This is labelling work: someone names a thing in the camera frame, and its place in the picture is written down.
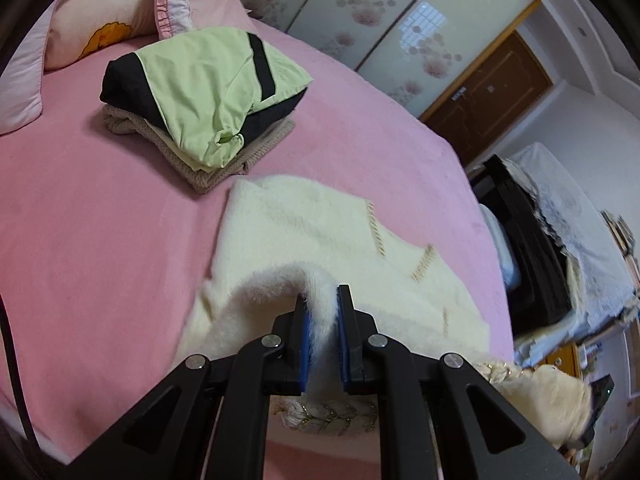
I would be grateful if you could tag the beige knitted sweater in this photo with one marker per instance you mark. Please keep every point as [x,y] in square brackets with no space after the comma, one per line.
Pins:
[202,181]

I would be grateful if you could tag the green and black jacket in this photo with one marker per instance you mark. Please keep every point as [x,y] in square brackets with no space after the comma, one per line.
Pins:
[208,93]

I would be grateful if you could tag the white lace cover cloth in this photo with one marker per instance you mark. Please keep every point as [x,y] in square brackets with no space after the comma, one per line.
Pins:
[599,284]

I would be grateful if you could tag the dark brown wooden door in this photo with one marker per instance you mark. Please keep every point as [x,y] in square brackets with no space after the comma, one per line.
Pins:
[491,99]

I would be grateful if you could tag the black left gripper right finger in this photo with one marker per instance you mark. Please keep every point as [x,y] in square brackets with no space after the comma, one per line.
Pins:
[438,418]

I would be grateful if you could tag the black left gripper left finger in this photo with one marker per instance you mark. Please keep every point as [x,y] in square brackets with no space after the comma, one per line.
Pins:
[207,419]

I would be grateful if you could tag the stack of books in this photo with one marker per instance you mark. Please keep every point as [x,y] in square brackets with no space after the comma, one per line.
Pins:
[626,243]

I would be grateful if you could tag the pink bed sheet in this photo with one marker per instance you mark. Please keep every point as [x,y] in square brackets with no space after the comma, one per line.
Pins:
[103,246]

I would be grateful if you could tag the floral sliding wardrobe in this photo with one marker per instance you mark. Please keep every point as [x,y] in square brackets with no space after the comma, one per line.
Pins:
[414,51]

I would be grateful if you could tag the pink ruffled pillow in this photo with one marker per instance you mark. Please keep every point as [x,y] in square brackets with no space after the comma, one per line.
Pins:
[70,30]

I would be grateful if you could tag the white fluffy sweater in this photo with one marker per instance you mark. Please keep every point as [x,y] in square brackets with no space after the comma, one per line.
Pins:
[284,238]

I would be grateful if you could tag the dark wooden cabinet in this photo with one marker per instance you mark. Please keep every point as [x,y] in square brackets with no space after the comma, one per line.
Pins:
[541,297]

